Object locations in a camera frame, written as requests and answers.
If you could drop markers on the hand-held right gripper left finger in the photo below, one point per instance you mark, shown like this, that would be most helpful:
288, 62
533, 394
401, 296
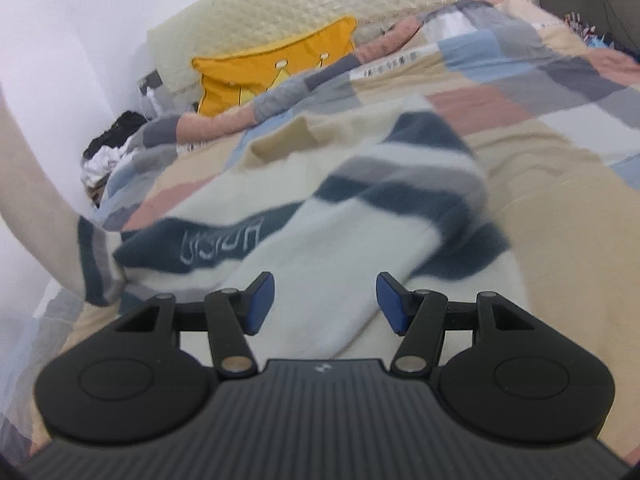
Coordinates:
261, 305

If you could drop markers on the brown bedside box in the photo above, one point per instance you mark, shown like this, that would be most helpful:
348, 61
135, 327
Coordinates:
94, 196

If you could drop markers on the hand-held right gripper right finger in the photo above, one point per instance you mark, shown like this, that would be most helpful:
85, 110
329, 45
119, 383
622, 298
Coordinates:
389, 305

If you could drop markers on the cream striped fleece sweater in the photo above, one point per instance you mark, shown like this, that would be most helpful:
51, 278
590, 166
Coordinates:
325, 240

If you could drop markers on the checkered patchwork quilt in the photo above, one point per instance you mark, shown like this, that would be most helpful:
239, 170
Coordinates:
550, 180

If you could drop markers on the yellow crown print pillow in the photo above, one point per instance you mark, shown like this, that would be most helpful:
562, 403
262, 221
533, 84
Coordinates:
240, 80

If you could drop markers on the dark wall socket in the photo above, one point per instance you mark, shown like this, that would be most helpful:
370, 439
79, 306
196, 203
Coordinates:
152, 80

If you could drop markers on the cream quilted headboard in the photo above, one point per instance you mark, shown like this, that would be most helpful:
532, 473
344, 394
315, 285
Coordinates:
300, 0

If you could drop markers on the black clothes pile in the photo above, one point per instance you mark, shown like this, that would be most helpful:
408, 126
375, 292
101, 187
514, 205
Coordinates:
117, 130

